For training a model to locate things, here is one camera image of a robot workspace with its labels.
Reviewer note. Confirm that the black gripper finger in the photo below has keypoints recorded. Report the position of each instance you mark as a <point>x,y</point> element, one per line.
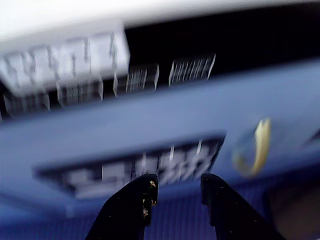
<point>230,212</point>
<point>127,210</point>

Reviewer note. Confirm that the yellow rimmed round object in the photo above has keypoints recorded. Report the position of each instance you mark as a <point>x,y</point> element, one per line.
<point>262,142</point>

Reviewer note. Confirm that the blue dishwasher cabinet door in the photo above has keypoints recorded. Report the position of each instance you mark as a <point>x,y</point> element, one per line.
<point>150,120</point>

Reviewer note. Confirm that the blue toy kitchen unit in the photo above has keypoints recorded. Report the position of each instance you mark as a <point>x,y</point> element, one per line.
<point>175,110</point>

